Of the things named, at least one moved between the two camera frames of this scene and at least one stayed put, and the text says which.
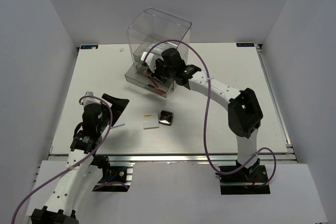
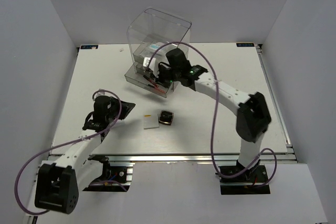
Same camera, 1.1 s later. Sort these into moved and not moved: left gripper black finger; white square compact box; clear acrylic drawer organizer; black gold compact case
Moved: left gripper black finger
Not moved: white square compact box; clear acrylic drawer organizer; black gold compact case
